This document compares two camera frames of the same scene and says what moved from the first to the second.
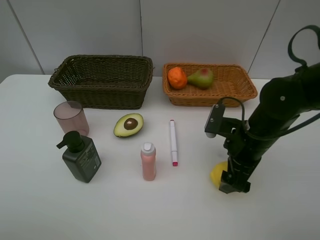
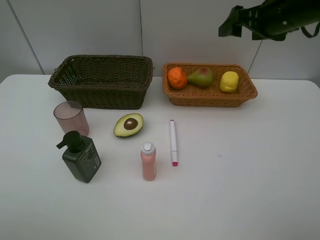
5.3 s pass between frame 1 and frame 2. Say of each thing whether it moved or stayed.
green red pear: stayed
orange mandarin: stayed
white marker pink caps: stayed
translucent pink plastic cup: stayed
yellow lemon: moved
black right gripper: moved
